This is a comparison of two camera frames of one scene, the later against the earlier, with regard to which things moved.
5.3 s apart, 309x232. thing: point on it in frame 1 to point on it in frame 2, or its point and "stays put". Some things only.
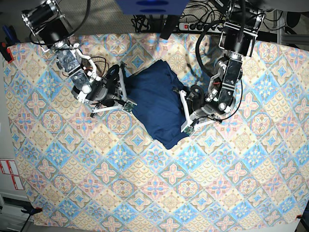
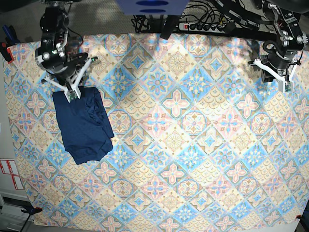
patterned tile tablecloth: x=103 y=170 stays put
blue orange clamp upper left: x=10 y=39 stays put
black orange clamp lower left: x=31 y=211 stays put
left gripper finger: x=122 y=65 to x=74 y=87
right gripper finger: x=188 y=123 to x=267 y=77
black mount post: x=169 y=24 stays put
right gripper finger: x=190 y=129 to x=284 y=86
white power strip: x=200 y=26 stays put
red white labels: x=9 y=167 stays put
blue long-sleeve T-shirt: x=154 y=91 to x=86 y=129
